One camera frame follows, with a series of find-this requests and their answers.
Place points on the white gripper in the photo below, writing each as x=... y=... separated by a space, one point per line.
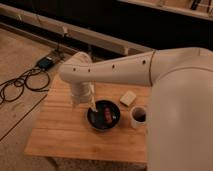
x=83 y=93

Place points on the white mug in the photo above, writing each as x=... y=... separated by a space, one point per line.
x=137 y=116

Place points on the black power adapter box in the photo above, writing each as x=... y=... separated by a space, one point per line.
x=45 y=63

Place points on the white sponge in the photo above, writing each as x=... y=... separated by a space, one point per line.
x=128 y=98

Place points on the black bowl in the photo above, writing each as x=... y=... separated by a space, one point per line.
x=97 y=119

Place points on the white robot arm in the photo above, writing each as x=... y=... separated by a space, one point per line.
x=180 y=107

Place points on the red object in bowl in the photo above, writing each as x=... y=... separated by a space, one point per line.
x=107 y=115

